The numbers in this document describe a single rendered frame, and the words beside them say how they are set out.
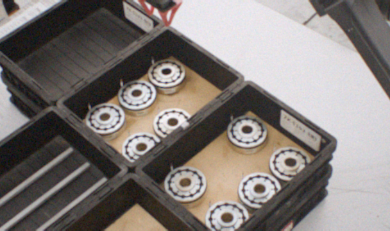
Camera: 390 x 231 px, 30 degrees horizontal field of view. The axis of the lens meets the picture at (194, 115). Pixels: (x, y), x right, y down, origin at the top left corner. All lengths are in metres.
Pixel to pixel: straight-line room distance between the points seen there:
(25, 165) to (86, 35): 0.48
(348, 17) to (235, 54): 1.14
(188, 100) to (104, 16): 0.43
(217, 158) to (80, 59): 0.53
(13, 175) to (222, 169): 0.52
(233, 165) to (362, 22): 0.77
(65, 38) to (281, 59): 0.65
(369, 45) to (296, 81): 1.05
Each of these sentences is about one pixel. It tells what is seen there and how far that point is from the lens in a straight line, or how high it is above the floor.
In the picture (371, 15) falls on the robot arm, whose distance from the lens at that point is 1.16.
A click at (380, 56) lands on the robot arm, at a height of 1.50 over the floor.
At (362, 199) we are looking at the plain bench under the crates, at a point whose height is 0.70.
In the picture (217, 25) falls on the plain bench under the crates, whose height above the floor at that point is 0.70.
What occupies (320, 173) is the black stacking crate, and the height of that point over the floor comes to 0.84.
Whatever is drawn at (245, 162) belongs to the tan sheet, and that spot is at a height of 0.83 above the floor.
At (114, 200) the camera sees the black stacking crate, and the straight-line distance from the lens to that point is 1.71.
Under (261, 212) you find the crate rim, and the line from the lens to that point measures 1.63.
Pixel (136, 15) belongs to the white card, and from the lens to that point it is 2.12.
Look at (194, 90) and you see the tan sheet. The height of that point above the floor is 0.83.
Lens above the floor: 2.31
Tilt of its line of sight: 50 degrees down
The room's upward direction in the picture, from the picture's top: 4 degrees counter-clockwise
